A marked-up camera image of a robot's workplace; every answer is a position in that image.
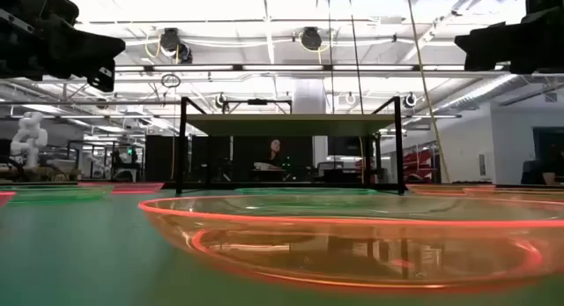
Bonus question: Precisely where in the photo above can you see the transparent green plastic plate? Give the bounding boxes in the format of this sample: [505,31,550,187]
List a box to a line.
[7,184,114,205]
[233,186,380,198]

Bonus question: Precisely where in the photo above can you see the black power cable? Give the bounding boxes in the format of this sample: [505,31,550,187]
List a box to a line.
[347,0,365,116]

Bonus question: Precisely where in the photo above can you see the white humanoid robot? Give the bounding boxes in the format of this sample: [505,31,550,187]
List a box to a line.
[8,110,49,171]

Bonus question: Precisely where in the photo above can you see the black partition panels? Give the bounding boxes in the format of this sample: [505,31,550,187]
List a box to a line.
[144,134,315,183]

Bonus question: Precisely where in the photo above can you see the wooden shelf with black legs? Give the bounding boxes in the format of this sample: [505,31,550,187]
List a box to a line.
[174,95,406,197]

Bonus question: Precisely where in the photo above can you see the person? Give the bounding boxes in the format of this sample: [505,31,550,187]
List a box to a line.
[263,138,286,171]

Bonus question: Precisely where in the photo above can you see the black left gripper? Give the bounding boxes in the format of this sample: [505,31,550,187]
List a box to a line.
[0,5,127,93]

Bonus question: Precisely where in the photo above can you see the green table mat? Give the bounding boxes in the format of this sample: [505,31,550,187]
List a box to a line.
[0,187,564,306]

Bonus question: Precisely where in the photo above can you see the yellow extension cable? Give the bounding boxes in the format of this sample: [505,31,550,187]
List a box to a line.
[404,0,451,184]

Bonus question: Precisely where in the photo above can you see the black ceiling cable reel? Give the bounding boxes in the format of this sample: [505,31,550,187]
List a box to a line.
[158,26,194,64]
[299,26,324,52]

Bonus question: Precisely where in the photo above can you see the distant black metal frame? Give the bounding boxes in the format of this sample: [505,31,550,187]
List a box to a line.
[221,97,294,116]

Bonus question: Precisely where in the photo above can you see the thin black hanging cable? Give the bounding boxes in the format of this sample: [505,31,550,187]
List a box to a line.
[327,0,335,116]

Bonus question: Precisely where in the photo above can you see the hanging cable loop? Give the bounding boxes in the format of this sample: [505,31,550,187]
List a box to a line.
[160,72,182,89]

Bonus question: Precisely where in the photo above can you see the transparent orange plastic plate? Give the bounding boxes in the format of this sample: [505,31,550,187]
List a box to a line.
[462,186,564,205]
[137,194,564,295]
[404,183,497,197]

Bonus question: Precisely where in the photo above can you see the black metal rig frame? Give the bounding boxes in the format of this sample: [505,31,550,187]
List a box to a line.
[162,180,409,191]

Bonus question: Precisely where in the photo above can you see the long ceiling light rail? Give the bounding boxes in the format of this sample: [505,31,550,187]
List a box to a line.
[112,63,508,74]

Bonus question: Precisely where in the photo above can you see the red equipment rack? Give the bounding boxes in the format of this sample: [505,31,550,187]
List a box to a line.
[402,148,438,183]

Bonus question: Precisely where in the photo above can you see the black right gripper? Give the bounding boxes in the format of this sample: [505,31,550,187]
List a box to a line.
[453,5,564,76]

